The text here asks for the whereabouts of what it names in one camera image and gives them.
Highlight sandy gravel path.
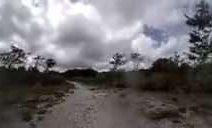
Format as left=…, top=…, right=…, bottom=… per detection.
left=37, top=81, right=155, bottom=128

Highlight dark shrubs and tall tree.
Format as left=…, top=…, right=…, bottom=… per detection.
left=93, top=0, right=212, bottom=95

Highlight dark bushes with thin trees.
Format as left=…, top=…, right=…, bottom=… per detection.
left=0, top=43, right=99, bottom=88

